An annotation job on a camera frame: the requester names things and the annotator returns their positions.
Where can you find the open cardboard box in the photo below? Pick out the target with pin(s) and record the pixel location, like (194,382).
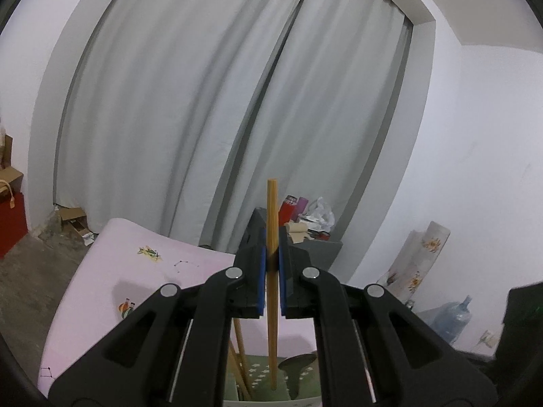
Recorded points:
(70,214)

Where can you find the red thermos bottle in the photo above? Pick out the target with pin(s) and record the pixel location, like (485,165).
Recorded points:
(287,212)

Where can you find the white plastic bag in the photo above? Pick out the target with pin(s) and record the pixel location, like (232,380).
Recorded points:
(320,214)

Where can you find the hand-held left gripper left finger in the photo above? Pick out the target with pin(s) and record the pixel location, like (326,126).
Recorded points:
(250,284)

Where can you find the grey ceramic spoon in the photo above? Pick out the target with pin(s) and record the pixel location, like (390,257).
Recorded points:
(297,364)

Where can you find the rolled floral mat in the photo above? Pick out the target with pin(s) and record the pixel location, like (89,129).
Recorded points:
(420,254)

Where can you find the purple bottle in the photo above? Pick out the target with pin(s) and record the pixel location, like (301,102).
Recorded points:
(302,207)

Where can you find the blue water jug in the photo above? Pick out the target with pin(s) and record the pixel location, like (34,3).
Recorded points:
(449,318)

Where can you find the grey cabinet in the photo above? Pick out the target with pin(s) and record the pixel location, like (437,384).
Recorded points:
(322,254)

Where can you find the brown paper bag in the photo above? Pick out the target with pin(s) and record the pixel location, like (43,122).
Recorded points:
(10,176)

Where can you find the wooden chopstick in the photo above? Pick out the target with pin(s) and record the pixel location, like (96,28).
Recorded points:
(240,339)
(234,360)
(272,212)

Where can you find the red gift bag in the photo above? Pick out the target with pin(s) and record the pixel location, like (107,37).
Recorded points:
(10,229)

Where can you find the green plastic basket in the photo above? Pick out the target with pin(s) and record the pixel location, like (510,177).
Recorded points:
(256,373)

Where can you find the pink printed bed sheet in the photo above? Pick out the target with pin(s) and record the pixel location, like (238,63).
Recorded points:
(127,263)

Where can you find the grey curtain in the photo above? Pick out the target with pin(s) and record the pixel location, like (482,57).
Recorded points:
(331,93)
(169,93)

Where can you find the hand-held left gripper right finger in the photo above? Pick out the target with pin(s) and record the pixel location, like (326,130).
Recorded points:
(295,288)

